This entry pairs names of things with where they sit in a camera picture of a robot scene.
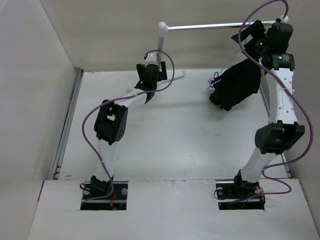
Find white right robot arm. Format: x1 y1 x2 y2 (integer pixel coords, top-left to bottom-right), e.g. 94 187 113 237
230 19 305 199

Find light blue clothes hanger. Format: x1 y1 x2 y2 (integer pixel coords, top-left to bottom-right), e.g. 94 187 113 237
206 47 241 90

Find white metal clothes rack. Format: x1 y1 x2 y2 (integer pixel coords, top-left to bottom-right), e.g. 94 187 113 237
157 20 276 73

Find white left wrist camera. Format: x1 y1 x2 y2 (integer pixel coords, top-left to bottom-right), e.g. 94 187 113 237
144 52 158 66

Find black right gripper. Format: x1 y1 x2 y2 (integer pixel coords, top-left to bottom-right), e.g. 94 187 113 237
231 20 271 63

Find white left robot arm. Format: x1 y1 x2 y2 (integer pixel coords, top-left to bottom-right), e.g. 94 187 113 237
84 61 168 202

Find left aluminium table rail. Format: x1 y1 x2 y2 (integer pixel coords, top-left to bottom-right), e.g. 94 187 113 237
48 67 84 180

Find black trousers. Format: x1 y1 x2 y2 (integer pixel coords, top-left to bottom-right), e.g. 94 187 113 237
209 59 261 111

